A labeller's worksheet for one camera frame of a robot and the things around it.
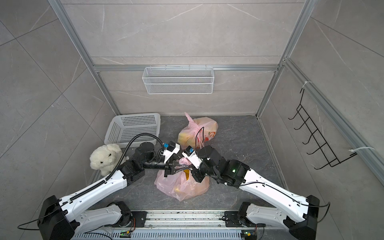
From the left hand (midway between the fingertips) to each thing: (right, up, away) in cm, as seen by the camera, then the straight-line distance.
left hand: (188, 163), depth 65 cm
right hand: (+1, -2, +3) cm, 4 cm away
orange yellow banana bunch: (-1, -4, +3) cm, 5 cm away
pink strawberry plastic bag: (-2, -13, +3) cm, 13 cm away
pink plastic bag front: (+5, +14, +26) cm, 30 cm away
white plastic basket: (-51, +16, +46) cm, 71 cm away
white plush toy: (-43, 0, +12) cm, 45 cm away
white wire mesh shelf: (-8, +48, +36) cm, 61 cm away
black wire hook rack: (+59, +11, +2) cm, 60 cm away
